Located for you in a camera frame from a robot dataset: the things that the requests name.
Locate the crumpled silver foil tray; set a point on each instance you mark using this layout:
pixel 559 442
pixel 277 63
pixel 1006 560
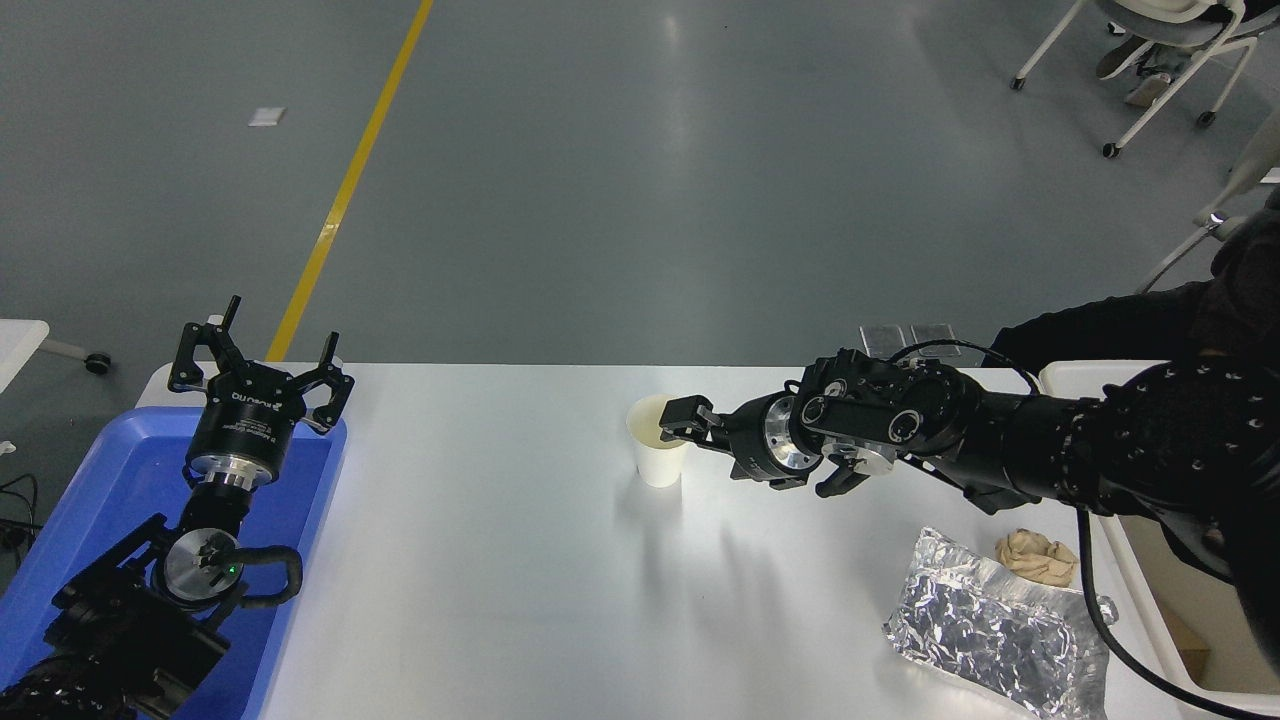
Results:
pixel 990 630

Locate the large pale plastic bin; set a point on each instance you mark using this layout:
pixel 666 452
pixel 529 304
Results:
pixel 1150 580

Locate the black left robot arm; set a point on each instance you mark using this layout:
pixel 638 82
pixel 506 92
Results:
pixel 120 630

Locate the white wheeled office chair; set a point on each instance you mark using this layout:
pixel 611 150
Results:
pixel 1235 45

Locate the metal floor plate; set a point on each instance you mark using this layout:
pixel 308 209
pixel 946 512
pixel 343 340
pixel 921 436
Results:
pixel 885 336
pixel 935 332

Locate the crumpled tan paper ball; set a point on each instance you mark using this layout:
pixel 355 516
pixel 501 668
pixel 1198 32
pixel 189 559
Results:
pixel 1035 558

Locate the white wheeled cart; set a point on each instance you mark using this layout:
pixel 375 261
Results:
pixel 18 345

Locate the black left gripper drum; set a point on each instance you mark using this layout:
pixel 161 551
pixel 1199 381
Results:
pixel 245 425

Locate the blue plastic tray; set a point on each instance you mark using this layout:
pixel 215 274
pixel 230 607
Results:
pixel 90 500

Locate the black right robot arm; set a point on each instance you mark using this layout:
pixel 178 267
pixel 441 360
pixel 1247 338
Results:
pixel 1020 440

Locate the white chair frame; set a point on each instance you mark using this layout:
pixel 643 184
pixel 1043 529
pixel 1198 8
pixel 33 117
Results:
pixel 1255 165

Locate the seated person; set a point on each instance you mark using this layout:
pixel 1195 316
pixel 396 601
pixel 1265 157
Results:
pixel 1150 65

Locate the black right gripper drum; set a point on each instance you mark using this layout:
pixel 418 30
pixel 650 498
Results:
pixel 748 440

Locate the white paper cup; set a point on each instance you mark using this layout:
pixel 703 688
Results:
pixel 660 465

